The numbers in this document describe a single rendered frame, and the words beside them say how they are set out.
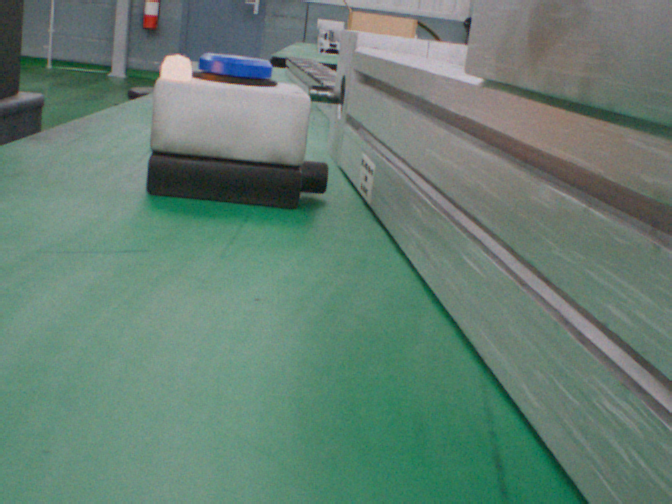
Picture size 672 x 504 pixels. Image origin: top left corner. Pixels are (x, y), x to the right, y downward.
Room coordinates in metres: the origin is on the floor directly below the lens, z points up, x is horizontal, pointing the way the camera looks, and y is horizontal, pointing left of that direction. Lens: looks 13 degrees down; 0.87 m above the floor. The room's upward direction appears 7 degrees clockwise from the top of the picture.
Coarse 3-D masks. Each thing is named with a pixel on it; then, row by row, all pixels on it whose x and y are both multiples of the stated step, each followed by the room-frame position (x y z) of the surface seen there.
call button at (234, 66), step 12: (204, 60) 0.50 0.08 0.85; (216, 60) 0.50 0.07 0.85; (228, 60) 0.50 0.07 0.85; (240, 60) 0.50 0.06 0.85; (252, 60) 0.50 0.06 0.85; (264, 60) 0.52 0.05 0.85; (216, 72) 0.50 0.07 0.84; (228, 72) 0.50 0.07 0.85; (240, 72) 0.50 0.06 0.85; (252, 72) 0.50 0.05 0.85; (264, 72) 0.51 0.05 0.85
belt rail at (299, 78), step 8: (288, 64) 1.73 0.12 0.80; (288, 72) 1.71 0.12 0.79; (296, 72) 1.52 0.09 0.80; (296, 80) 1.50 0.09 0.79; (304, 80) 1.43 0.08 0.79; (312, 80) 1.24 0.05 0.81; (304, 88) 1.34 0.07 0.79; (320, 104) 1.10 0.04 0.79; (328, 104) 1.08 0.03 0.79; (328, 112) 1.01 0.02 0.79
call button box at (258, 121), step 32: (160, 96) 0.47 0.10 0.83; (192, 96) 0.47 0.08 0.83; (224, 96) 0.48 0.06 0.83; (256, 96) 0.48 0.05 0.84; (288, 96) 0.48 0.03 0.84; (160, 128) 0.47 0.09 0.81; (192, 128) 0.47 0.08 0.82; (224, 128) 0.48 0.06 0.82; (256, 128) 0.48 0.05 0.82; (288, 128) 0.48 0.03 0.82; (160, 160) 0.47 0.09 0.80; (192, 160) 0.48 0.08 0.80; (224, 160) 0.48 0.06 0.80; (256, 160) 0.48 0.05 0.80; (288, 160) 0.48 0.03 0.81; (160, 192) 0.47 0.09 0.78; (192, 192) 0.47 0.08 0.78; (224, 192) 0.48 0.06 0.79; (256, 192) 0.48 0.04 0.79; (288, 192) 0.48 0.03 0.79; (320, 192) 0.52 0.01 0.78
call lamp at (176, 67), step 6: (168, 60) 0.48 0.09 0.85; (174, 60) 0.48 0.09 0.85; (180, 60) 0.48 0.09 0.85; (186, 60) 0.48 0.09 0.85; (162, 66) 0.48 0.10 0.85; (168, 66) 0.48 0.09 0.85; (174, 66) 0.48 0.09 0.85; (180, 66) 0.48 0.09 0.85; (186, 66) 0.48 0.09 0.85; (162, 72) 0.48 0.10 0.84; (168, 72) 0.48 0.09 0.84; (174, 72) 0.48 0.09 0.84; (180, 72) 0.48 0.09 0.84; (186, 72) 0.48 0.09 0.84; (168, 78) 0.48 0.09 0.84; (174, 78) 0.48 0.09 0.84; (180, 78) 0.48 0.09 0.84; (186, 78) 0.48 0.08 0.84
